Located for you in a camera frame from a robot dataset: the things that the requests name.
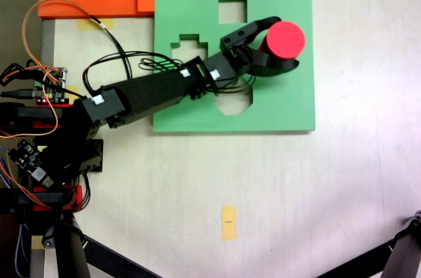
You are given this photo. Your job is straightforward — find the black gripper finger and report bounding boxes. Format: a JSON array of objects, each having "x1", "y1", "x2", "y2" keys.
[
  {"x1": 246, "y1": 16, "x2": 283, "y2": 43},
  {"x1": 245, "y1": 46, "x2": 301, "y2": 79}
]

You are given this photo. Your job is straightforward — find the red cylinder block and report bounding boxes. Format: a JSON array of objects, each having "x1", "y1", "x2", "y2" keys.
[{"x1": 258, "y1": 20, "x2": 307, "y2": 61}]

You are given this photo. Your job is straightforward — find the green shape sorting board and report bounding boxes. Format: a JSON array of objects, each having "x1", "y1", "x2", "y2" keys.
[{"x1": 152, "y1": 0, "x2": 316, "y2": 134}]

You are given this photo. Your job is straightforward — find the yellow masking tape piece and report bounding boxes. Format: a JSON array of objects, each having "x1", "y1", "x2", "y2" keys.
[
  {"x1": 220, "y1": 205, "x2": 237, "y2": 242},
  {"x1": 77, "y1": 18, "x2": 114, "y2": 31}
]

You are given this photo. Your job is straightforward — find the small controller circuit board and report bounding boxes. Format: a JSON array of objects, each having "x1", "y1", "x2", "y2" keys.
[{"x1": 34, "y1": 66, "x2": 70, "y2": 105}]

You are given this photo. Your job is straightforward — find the red black table clamp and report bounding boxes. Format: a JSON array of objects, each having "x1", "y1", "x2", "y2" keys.
[
  {"x1": 0, "y1": 102, "x2": 65, "y2": 131},
  {"x1": 0, "y1": 184, "x2": 84, "y2": 213}
]

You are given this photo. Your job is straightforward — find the black driver circuit board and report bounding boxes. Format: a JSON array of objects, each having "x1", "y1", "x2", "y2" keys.
[{"x1": 8, "y1": 139, "x2": 56, "y2": 191}]

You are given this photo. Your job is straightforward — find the black smooth-legged tripod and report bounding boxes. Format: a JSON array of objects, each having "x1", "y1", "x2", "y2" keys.
[{"x1": 41, "y1": 217, "x2": 162, "y2": 278}]

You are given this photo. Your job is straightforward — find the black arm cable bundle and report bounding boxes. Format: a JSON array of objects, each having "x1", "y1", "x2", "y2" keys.
[{"x1": 82, "y1": 16, "x2": 256, "y2": 95}]

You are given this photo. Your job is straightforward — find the thin orange cable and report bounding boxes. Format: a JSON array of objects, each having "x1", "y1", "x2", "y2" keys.
[{"x1": 0, "y1": 0, "x2": 100, "y2": 149}]

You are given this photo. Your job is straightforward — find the black USB plug cable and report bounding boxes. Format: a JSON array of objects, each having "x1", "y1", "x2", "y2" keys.
[{"x1": 0, "y1": 89, "x2": 44, "y2": 100}]

